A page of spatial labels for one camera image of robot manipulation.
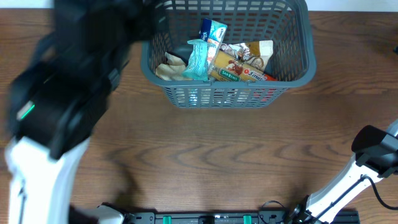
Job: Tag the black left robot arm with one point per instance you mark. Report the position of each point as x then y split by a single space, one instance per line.
57 101

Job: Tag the Kleenex tissue multipack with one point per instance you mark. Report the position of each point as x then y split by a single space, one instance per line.
213 33

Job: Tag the San Remo pasta packet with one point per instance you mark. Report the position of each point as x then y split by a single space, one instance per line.
229 69

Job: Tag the teal tissue pocket pack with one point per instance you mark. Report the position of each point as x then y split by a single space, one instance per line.
197 68

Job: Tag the grey plastic basket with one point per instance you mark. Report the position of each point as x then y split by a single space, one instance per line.
285 23

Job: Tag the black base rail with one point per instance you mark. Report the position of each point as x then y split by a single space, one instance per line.
261 217

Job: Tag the beige snack bag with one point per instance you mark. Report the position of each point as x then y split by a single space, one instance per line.
238 51
172 69

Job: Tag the beige brown snack pouch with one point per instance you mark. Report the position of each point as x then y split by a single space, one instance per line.
258 53

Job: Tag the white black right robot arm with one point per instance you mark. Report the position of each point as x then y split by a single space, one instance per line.
374 159

